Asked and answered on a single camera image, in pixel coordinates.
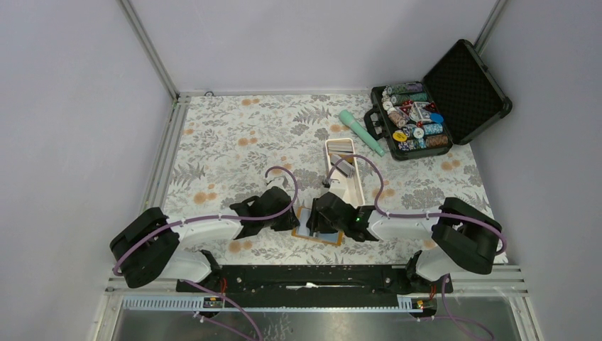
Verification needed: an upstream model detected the orange leather card holder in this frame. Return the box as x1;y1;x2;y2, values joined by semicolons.
291;206;344;246

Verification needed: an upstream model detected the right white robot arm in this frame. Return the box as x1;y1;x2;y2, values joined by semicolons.
301;193;504;293

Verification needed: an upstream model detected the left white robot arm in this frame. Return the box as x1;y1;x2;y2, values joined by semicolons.
109;186;299;292

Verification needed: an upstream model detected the grey card in tray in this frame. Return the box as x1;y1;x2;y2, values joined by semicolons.
333;158;356;178

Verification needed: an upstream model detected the cards stack in tray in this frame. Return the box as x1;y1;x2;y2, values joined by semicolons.
327;140;354;153

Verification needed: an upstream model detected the white plastic tray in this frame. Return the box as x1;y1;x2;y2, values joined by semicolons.
324;138;365;207

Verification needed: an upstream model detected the floral table mat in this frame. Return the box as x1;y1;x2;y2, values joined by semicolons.
160;93;509;266

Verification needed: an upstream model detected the black poker chip case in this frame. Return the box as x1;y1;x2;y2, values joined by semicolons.
363;39;513;161

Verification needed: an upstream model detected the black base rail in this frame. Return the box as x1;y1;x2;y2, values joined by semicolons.
200;265;453;308

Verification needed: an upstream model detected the mint green handle tool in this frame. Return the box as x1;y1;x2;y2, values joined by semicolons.
339;109;385;156

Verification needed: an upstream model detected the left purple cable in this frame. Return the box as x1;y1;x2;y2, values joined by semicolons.
112;166;300;341

